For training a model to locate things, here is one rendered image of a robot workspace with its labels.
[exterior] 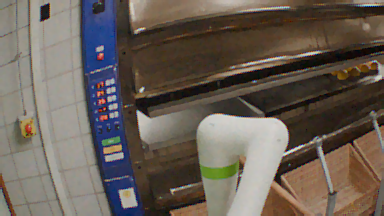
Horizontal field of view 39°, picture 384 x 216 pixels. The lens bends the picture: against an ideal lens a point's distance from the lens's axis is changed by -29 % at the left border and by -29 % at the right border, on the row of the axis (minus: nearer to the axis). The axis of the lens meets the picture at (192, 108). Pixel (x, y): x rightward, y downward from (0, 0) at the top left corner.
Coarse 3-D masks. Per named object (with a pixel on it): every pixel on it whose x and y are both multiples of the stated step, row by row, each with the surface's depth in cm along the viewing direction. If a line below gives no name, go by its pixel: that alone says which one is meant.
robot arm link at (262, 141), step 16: (240, 128) 203; (256, 128) 201; (272, 128) 199; (240, 144) 203; (256, 144) 198; (272, 144) 197; (256, 160) 195; (272, 160) 196; (256, 176) 193; (272, 176) 195; (240, 192) 192; (256, 192) 190; (240, 208) 187; (256, 208) 188
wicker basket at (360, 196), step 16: (336, 160) 349; (352, 160) 349; (288, 176) 336; (304, 176) 340; (336, 176) 350; (352, 176) 351; (368, 176) 329; (320, 192) 346; (352, 192) 344; (368, 192) 313; (320, 208) 338; (336, 208) 332; (352, 208) 311; (368, 208) 320
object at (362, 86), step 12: (360, 84) 349; (372, 84) 351; (324, 96) 338; (336, 96) 339; (348, 96) 343; (288, 108) 329; (300, 108) 329; (312, 108) 333; (180, 144) 309; (192, 144) 311; (156, 156) 306
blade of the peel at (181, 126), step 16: (176, 112) 336; (192, 112) 335; (208, 112) 333; (224, 112) 331; (240, 112) 330; (256, 112) 328; (144, 128) 324; (160, 128) 322; (176, 128) 321; (192, 128) 320; (144, 144) 308; (160, 144) 305
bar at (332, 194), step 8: (360, 120) 305; (344, 128) 300; (376, 128) 308; (320, 136) 295; (328, 136) 296; (304, 144) 291; (312, 144) 293; (320, 144) 294; (288, 152) 288; (296, 152) 289; (320, 152) 293; (320, 160) 293; (240, 168) 281; (328, 176) 288; (192, 184) 274; (200, 184) 274; (328, 184) 287; (176, 192) 271; (328, 192) 285; (336, 192) 283; (328, 200) 286; (328, 208) 286; (376, 208) 313
